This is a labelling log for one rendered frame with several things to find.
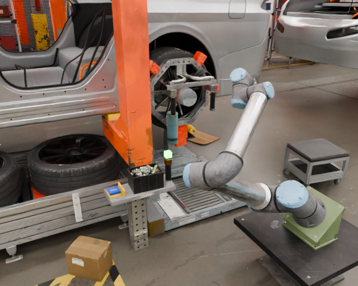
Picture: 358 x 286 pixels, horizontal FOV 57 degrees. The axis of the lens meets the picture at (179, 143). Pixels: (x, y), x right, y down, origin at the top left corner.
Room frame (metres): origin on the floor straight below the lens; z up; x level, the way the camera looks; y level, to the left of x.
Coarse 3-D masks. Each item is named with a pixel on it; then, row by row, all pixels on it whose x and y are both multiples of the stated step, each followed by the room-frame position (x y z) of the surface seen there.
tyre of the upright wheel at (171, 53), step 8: (160, 48) 2.77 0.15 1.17; (168, 48) 2.74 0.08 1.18; (176, 48) 2.76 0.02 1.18; (152, 56) 2.64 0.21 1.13; (160, 56) 2.59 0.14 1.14; (168, 56) 2.62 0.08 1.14; (176, 56) 2.65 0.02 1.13; (184, 56) 2.68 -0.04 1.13; (192, 56) 2.71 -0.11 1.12; (160, 64) 2.59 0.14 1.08; (152, 120) 2.55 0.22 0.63
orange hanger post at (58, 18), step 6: (54, 0) 4.39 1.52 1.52; (60, 0) 4.43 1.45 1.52; (54, 6) 4.39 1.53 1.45; (60, 6) 4.42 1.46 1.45; (54, 12) 4.38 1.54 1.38; (60, 12) 4.42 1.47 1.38; (54, 18) 4.38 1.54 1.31; (60, 18) 4.41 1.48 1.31; (54, 24) 4.37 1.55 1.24; (60, 24) 4.41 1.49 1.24; (54, 30) 4.40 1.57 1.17; (60, 30) 4.40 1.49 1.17; (54, 36) 4.48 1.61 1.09
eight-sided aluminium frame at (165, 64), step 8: (168, 64) 2.52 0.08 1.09; (176, 64) 2.56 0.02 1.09; (192, 64) 2.62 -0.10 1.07; (160, 72) 2.50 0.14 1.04; (152, 80) 2.47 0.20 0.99; (152, 88) 2.46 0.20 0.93; (152, 96) 2.46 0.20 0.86; (208, 96) 2.69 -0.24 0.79; (152, 104) 2.46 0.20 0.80; (200, 104) 2.71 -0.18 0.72; (152, 112) 2.46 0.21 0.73; (192, 112) 2.68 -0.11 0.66; (200, 112) 2.66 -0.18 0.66; (160, 120) 2.49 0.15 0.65; (184, 120) 2.59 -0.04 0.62; (192, 120) 2.62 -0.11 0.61
